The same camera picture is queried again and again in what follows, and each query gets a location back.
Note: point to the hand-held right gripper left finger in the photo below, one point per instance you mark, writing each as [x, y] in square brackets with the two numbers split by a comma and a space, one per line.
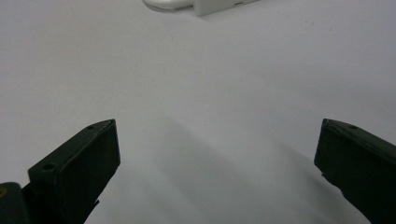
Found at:
[77, 174]

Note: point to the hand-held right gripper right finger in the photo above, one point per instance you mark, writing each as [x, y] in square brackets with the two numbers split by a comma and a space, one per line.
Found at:
[361, 165]

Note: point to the white round object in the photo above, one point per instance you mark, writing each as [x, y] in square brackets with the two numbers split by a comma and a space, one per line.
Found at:
[168, 3]

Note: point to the white rectangular box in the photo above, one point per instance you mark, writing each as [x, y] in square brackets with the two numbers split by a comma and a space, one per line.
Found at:
[218, 5]

